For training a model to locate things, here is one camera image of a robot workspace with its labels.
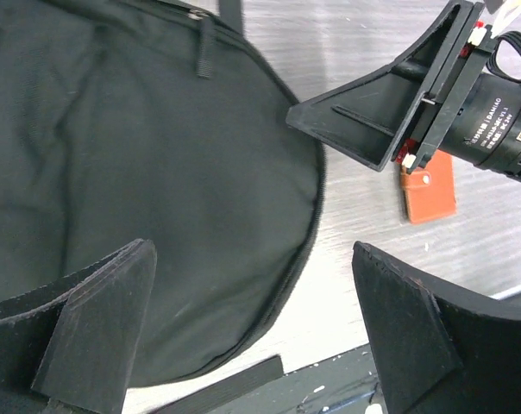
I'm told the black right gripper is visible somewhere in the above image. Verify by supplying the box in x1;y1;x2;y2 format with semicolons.
286;1;521;182

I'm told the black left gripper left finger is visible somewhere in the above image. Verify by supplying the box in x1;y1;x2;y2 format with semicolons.
0;240;157;413

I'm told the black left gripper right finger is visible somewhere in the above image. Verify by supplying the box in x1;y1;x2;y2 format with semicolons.
352;242;521;413

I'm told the black fabric backpack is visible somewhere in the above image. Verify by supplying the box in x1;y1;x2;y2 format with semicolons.
0;1;326;390

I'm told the brown leather wallet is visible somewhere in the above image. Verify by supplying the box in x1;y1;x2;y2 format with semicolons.
401;151;456;224

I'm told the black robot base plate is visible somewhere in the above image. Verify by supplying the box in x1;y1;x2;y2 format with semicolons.
155;344;387;414

